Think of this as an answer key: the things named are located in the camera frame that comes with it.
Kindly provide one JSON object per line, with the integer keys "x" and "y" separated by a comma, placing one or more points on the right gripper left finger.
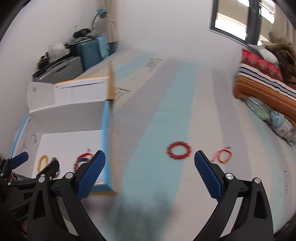
{"x": 45, "y": 220}

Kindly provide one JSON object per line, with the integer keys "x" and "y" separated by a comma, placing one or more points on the dark framed window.
{"x": 231, "y": 18}

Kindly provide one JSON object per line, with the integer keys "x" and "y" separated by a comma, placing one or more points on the red string bracelet gold charm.
{"x": 223, "y": 155}

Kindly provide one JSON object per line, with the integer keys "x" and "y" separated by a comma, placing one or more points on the striped folded blanket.
{"x": 259, "y": 78}

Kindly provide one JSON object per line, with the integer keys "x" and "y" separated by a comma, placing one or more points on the blue desk lamp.
{"x": 101, "y": 14}

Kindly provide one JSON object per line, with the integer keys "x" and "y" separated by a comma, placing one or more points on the floral quilt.
{"x": 275, "y": 120}

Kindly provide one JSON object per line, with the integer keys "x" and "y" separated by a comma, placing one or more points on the beige curtain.
{"x": 111, "y": 20}

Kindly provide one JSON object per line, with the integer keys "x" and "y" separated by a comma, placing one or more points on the grey suitcase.
{"x": 64, "y": 70}

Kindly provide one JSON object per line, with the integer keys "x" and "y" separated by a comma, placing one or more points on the white plastic bag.
{"x": 57, "y": 51}

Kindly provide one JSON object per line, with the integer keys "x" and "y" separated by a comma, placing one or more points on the teal suitcase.
{"x": 93, "y": 51}

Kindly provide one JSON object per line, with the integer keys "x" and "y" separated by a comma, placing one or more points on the striped bed sheet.
{"x": 165, "y": 110}

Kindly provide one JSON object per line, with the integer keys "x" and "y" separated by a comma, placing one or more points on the black clothes pile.
{"x": 80, "y": 36}

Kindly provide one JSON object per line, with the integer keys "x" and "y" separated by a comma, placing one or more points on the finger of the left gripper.
{"x": 48, "y": 173}
{"x": 19, "y": 160}

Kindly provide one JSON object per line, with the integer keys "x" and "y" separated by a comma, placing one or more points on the blue white cardboard box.
{"x": 69, "y": 121}

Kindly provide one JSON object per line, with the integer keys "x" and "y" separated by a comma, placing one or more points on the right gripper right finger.
{"x": 254, "y": 220}

